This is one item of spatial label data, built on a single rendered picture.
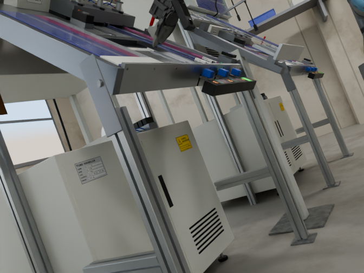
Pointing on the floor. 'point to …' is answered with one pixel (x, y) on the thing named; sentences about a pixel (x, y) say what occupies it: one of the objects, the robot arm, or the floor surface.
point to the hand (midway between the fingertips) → (157, 45)
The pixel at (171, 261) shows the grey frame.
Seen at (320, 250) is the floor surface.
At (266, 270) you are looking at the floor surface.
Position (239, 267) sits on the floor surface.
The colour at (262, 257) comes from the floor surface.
